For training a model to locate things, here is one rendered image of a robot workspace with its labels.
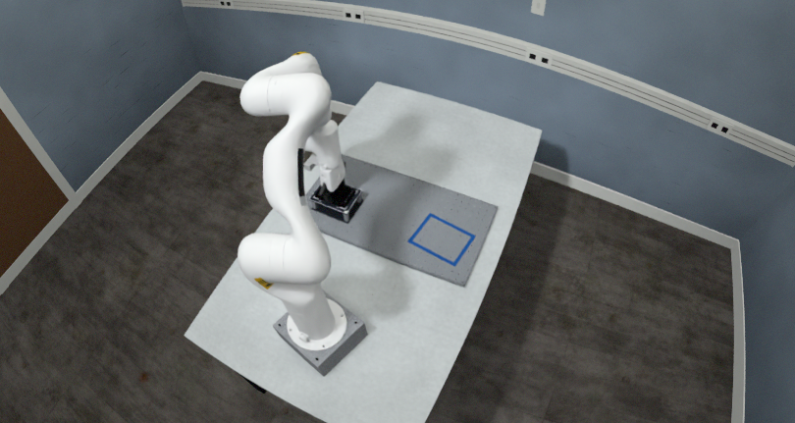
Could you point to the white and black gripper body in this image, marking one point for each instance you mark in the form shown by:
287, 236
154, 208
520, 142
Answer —
331, 177

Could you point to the blue tape rectangle outline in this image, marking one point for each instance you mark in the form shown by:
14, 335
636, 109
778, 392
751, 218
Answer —
435, 254

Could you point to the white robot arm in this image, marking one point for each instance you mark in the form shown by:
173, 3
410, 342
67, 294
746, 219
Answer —
271, 261

